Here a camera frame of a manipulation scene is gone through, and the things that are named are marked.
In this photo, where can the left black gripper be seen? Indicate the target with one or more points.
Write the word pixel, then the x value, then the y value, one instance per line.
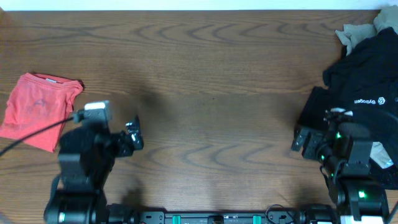
pixel 130 140

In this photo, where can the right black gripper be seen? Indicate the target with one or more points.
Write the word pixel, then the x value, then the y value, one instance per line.
pixel 311 144

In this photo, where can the orange red t-shirt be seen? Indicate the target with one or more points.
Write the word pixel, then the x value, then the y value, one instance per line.
pixel 38 101

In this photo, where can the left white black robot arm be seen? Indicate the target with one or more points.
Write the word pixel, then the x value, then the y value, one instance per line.
pixel 86 158

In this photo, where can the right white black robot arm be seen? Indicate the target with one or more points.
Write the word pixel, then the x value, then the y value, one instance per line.
pixel 343 151

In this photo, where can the black garment with logo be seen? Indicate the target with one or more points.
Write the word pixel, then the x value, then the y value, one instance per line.
pixel 364 82

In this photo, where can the grey cloth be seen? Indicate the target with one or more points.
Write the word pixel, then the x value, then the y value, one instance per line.
pixel 352 35

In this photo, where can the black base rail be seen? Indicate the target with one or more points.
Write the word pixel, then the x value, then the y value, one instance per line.
pixel 277 215

